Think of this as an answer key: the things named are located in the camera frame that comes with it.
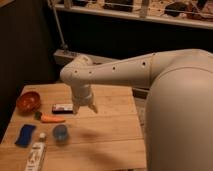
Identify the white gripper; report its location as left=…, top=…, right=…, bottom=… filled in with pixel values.
left=71, top=84, right=98, bottom=114

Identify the orange ceramic bowl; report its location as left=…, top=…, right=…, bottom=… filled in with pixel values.
left=16, top=91, right=41, bottom=113

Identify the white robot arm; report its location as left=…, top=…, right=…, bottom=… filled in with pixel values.
left=60, top=49, right=213, bottom=171

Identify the small dark rectangular box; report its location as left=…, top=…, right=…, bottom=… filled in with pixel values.
left=52, top=104, right=73, bottom=114

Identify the blue cup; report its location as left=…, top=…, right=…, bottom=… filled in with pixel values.
left=52, top=124, right=69, bottom=141

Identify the orange toy carrot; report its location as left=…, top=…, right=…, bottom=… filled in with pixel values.
left=35, top=112, right=65, bottom=123

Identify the metal pole stand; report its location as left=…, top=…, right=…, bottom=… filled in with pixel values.
left=49, top=0, right=77, bottom=57

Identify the white toothpaste tube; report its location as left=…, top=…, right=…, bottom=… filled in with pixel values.
left=24, top=132, right=46, bottom=171

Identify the blue sponge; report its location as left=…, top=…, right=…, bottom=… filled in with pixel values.
left=15, top=124, right=36, bottom=148

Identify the cluttered white shelf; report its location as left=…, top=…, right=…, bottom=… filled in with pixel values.
left=53, top=0, right=213, bottom=30

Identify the grey baseboard rail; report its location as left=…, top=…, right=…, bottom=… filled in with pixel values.
left=53, top=49, right=114, bottom=66

